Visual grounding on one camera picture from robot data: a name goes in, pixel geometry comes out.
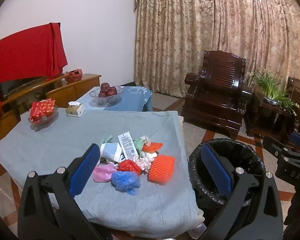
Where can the beige tissue box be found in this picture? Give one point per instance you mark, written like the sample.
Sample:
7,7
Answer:
75,110

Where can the red cloth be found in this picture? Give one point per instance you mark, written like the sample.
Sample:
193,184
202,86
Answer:
22,55

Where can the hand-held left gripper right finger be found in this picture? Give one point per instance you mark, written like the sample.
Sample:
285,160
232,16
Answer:
215,170

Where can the red snack packet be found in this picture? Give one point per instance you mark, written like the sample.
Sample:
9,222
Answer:
42,108

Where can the white squeeze tube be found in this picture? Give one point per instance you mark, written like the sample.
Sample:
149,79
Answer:
127,145

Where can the red plastic bag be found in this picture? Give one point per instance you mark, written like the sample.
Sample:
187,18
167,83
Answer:
129,167
73,76

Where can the grey tablecloth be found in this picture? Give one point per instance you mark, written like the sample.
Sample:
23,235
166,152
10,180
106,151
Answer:
65,135

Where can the beige patterned curtain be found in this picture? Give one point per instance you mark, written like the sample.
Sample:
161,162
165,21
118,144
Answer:
202,25

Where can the small orange foam fruit net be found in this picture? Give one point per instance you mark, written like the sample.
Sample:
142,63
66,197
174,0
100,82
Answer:
152,147

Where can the glass fruit bowl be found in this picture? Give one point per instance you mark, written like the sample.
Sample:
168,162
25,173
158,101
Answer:
107,100

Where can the television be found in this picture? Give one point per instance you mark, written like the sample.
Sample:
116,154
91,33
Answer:
15,86

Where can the white sneaker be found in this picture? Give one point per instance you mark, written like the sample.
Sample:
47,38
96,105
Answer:
199,230

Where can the blue plastic bag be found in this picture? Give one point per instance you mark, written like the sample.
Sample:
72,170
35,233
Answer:
126,182

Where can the black lined waste bin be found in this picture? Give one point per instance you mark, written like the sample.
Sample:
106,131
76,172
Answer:
242,152

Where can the blue and white paper cup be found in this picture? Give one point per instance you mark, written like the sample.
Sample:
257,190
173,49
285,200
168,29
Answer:
110,151

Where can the large orange foam fruit net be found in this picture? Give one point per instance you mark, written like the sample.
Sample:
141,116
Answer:
161,170

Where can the pink plastic bag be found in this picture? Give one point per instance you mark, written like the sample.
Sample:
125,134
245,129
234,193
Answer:
103,173

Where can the light wooden cabinet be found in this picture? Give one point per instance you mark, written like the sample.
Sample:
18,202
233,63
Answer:
65,91

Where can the blue tablecloth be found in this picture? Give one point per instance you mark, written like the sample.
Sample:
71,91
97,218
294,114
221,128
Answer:
132,98

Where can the red apple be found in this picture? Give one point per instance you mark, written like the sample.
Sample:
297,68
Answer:
105,87
102,94
112,91

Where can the potted green plant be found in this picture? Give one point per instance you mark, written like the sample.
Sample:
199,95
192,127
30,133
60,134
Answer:
271,87

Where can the dark wooden armchair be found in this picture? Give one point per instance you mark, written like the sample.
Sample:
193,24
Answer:
215,97

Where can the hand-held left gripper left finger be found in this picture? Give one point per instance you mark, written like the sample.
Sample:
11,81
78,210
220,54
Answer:
83,170

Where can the white tissue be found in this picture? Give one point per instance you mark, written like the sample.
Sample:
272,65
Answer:
146,162

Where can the dark wooden side table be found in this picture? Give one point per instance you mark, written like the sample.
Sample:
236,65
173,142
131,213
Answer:
265,120

